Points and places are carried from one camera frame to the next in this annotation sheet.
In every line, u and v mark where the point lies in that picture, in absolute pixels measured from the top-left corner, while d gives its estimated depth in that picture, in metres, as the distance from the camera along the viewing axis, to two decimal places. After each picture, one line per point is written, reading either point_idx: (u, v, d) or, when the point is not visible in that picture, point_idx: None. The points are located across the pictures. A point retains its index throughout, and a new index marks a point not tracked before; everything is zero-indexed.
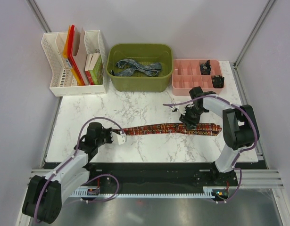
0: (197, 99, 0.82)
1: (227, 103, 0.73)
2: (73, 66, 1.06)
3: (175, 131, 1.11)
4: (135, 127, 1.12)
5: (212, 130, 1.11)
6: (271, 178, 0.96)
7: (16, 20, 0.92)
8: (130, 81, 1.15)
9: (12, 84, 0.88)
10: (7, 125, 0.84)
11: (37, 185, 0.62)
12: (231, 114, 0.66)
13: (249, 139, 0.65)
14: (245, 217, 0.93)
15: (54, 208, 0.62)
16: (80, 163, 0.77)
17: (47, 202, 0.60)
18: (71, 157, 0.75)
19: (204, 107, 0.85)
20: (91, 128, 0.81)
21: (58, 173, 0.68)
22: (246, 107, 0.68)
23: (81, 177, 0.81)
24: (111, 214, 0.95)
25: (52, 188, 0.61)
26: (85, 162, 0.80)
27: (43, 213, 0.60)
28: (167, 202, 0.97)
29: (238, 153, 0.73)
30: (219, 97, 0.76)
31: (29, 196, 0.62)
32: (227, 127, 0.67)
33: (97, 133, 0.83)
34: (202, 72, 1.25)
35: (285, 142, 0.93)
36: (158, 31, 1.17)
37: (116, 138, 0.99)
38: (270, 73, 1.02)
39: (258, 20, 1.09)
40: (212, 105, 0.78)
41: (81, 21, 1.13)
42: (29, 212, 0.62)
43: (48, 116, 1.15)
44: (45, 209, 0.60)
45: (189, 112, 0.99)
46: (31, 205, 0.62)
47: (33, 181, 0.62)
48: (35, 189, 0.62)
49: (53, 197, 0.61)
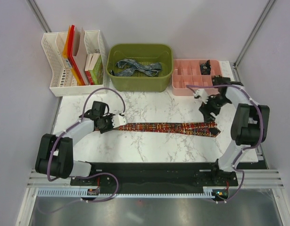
0: (221, 86, 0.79)
1: (248, 98, 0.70)
2: (73, 66, 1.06)
3: (175, 130, 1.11)
4: (135, 124, 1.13)
5: (211, 131, 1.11)
6: (270, 178, 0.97)
7: (16, 20, 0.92)
8: (129, 81, 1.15)
9: (12, 83, 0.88)
10: (6, 125, 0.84)
11: (48, 141, 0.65)
12: (244, 109, 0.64)
13: (253, 139, 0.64)
14: (245, 217, 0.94)
15: (67, 163, 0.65)
16: (87, 127, 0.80)
17: (62, 156, 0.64)
18: (78, 121, 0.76)
19: (227, 96, 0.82)
20: (97, 101, 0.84)
21: (68, 132, 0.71)
22: (263, 108, 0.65)
23: (85, 167, 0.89)
24: (111, 214, 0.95)
25: (63, 141, 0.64)
26: (91, 127, 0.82)
27: (56, 169, 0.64)
28: (167, 202, 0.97)
29: (241, 150, 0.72)
30: (243, 90, 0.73)
31: (42, 153, 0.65)
32: (236, 120, 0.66)
33: (103, 108, 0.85)
34: (202, 72, 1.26)
35: (285, 142, 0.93)
36: (158, 31, 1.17)
37: (117, 120, 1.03)
38: (271, 73, 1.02)
39: (258, 21, 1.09)
40: (234, 97, 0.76)
41: (81, 21, 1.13)
42: (43, 169, 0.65)
43: (48, 116, 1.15)
44: (58, 164, 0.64)
45: (211, 102, 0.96)
46: (44, 162, 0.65)
47: (45, 139, 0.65)
48: (47, 146, 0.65)
49: (65, 151, 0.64)
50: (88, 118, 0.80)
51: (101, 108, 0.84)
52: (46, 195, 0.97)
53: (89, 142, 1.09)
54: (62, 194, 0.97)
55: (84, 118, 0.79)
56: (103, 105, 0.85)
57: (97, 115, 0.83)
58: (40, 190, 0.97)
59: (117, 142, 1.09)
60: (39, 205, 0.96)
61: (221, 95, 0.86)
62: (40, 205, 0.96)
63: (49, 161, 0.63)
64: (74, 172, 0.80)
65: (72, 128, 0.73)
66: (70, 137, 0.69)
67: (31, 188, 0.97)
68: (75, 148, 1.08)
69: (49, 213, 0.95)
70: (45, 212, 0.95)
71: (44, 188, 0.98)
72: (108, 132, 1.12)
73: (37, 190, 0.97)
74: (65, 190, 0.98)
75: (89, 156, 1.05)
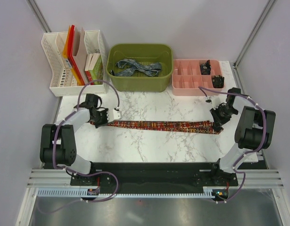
0: (230, 94, 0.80)
1: (253, 104, 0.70)
2: (73, 66, 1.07)
3: (178, 129, 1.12)
4: (138, 121, 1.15)
5: (215, 128, 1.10)
6: (271, 178, 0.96)
7: (17, 20, 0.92)
8: (129, 81, 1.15)
9: (12, 83, 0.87)
10: (7, 125, 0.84)
11: (50, 131, 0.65)
12: (250, 112, 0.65)
13: (256, 143, 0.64)
14: (244, 217, 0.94)
15: (71, 149, 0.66)
16: (83, 116, 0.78)
17: (65, 142, 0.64)
18: (74, 110, 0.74)
19: (234, 106, 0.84)
20: (91, 93, 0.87)
21: (67, 120, 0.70)
22: (269, 113, 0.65)
23: (85, 167, 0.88)
24: (111, 214, 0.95)
25: (64, 128, 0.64)
26: (86, 116, 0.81)
27: (62, 156, 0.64)
28: (167, 202, 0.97)
29: (242, 154, 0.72)
30: (250, 99, 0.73)
31: (45, 141, 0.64)
32: (241, 122, 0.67)
33: (96, 100, 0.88)
34: (202, 72, 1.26)
35: (285, 142, 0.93)
36: (158, 31, 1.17)
37: (111, 114, 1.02)
38: (271, 73, 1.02)
39: (258, 20, 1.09)
40: (240, 103, 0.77)
41: (81, 21, 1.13)
42: (48, 158, 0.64)
43: (49, 116, 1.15)
44: (63, 151, 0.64)
45: (219, 109, 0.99)
46: (47, 151, 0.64)
47: (46, 129, 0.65)
48: (49, 135, 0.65)
49: (69, 136, 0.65)
50: (84, 108, 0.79)
51: (95, 99, 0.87)
52: (46, 195, 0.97)
53: (89, 142, 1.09)
54: (62, 194, 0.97)
55: (79, 108, 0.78)
56: (96, 97, 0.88)
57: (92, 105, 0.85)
58: (40, 190, 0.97)
59: (118, 141, 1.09)
60: (39, 205, 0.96)
61: (227, 103, 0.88)
62: (40, 205, 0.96)
63: (53, 150, 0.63)
64: (75, 166, 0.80)
65: (71, 117, 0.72)
66: (70, 124, 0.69)
67: (31, 188, 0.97)
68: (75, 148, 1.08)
69: (49, 213, 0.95)
70: (45, 212, 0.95)
71: (44, 188, 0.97)
72: (108, 132, 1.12)
73: (37, 190, 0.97)
74: (65, 190, 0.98)
75: (89, 156, 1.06)
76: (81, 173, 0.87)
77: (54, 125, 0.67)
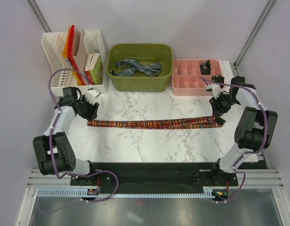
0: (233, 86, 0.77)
1: (256, 101, 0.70)
2: (73, 66, 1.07)
3: (181, 127, 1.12)
4: (137, 121, 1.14)
5: (218, 121, 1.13)
6: (271, 178, 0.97)
7: (17, 20, 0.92)
8: (129, 81, 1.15)
9: (12, 83, 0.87)
10: (7, 125, 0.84)
11: (42, 143, 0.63)
12: (252, 112, 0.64)
13: (256, 143, 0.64)
14: (244, 217, 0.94)
15: (70, 155, 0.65)
16: (70, 113, 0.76)
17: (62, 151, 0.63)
18: (58, 113, 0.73)
19: (238, 97, 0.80)
20: (67, 87, 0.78)
21: (55, 127, 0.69)
22: (270, 114, 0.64)
23: (85, 167, 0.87)
24: (111, 214, 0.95)
25: (57, 137, 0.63)
26: (73, 114, 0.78)
27: (62, 164, 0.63)
28: (168, 202, 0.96)
29: (243, 154, 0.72)
30: (253, 93, 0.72)
31: (41, 155, 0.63)
32: (241, 122, 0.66)
33: (75, 92, 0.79)
34: (202, 72, 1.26)
35: (285, 142, 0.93)
36: (158, 31, 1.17)
37: (89, 96, 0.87)
38: (271, 73, 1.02)
39: (258, 20, 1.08)
40: (243, 97, 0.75)
41: (81, 21, 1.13)
42: (49, 169, 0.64)
43: (49, 116, 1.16)
44: (63, 159, 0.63)
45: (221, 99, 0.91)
46: (46, 163, 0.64)
47: (37, 142, 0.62)
48: (43, 147, 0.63)
49: (64, 143, 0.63)
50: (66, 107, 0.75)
51: (73, 92, 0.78)
52: (46, 195, 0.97)
53: (89, 142, 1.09)
54: (62, 194, 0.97)
55: (62, 107, 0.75)
56: (74, 89, 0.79)
57: (72, 99, 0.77)
58: (40, 190, 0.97)
59: (118, 141, 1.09)
60: (39, 205, 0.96)
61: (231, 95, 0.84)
62: (40, 205, 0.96)
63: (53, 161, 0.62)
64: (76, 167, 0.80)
65: (58, 121, 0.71)
66: (60, 131, 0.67)
67: (31, 188, 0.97)
68: (75, 148, 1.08)
69: (49, 213, 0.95)
70: (45, 212, 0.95)
71: (44, 188, 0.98)
72: (108, 132, 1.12)
73: (37, 190, 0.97)
74: (65, 191, 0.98)
75: (89, 157, 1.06)
76: (80, 174, 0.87)
77: (45, 136, 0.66)
